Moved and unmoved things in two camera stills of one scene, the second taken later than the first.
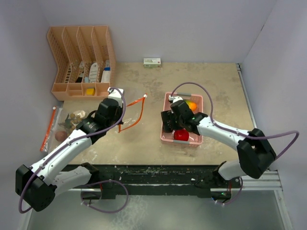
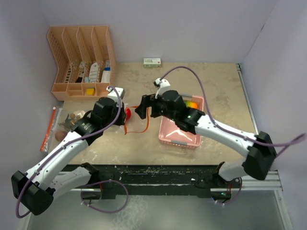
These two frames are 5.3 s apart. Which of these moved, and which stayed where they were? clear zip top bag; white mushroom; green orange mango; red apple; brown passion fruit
Moved: red apple
Stayed: brown passion fruit; clear zip top bag; green orange mango; white mushroom
